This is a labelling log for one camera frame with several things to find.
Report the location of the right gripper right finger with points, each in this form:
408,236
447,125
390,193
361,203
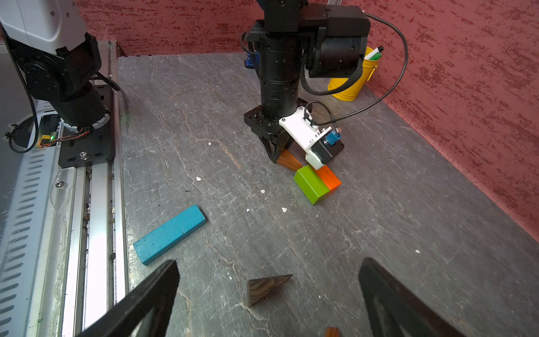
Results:
394,310

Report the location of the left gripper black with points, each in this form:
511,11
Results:
264,122

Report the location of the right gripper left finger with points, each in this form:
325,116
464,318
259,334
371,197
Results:
147,308

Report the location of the orange brown triangle block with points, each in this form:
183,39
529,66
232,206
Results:
289,161

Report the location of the green rectangular block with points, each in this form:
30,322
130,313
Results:
312,186

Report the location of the reddish brown triangle block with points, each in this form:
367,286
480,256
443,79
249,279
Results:
332,332

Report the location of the orange rectangular block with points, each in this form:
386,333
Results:
329,178

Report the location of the dark wood triangle block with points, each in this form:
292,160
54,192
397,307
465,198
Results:
258,289

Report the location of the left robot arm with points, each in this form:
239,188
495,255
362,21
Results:
57,59

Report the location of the blue stapler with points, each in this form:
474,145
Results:
251,59

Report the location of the teal long block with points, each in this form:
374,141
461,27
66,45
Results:
166,236

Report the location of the green white marker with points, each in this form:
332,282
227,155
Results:
375,54

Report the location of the aluminium mounting rail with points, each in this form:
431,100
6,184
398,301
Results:
97,271

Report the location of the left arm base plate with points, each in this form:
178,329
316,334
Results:
95,148

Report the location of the white slotted cable duct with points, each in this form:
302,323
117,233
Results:
25,235

